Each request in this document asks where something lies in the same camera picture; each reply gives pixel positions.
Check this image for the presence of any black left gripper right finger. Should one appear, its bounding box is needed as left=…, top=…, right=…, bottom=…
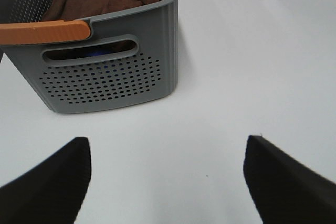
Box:
left=243, top=135, right=335, bottom=223

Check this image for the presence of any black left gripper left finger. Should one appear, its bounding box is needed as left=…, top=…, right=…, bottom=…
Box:
left=1, top=137, right=91, bottom=223

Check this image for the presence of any grey perforated laundry basket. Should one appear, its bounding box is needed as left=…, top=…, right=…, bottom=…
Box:
left=1, top=0, right=178, bottom=114

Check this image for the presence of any blue cloth in basket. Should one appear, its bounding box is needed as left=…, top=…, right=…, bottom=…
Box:
left=86, top=0, right=137, bottom=72

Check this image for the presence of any orange basket handle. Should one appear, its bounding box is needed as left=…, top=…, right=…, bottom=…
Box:
left=1, top=20, right=91, bottom=45

